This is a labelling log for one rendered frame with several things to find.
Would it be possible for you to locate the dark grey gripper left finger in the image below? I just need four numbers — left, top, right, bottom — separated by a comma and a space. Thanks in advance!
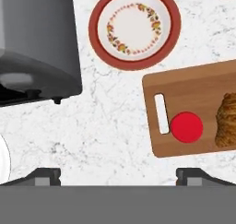
6, 168, 62, 187

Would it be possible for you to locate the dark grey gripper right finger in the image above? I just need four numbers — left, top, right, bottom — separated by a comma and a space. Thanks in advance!
175, 168, 232, 187

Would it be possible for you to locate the red lidded jam jar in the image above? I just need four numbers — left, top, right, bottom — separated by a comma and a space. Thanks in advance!
170, 111, 205, 144

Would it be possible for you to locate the golden brown croissant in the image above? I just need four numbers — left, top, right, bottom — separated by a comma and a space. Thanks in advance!
214, 92, 236, 148

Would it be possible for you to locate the wooden cutting board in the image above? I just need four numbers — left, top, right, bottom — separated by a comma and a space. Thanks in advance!
141, 59, 236, 159

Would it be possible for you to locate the white round plate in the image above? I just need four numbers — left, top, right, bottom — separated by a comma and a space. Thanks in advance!
0, 135, 12, 185

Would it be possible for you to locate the dark grey toaster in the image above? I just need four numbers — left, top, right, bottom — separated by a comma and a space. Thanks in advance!
0, 0, 83, 107

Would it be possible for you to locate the red rimmed floral plate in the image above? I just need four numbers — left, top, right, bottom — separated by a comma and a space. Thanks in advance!
88, 0, 183, 71

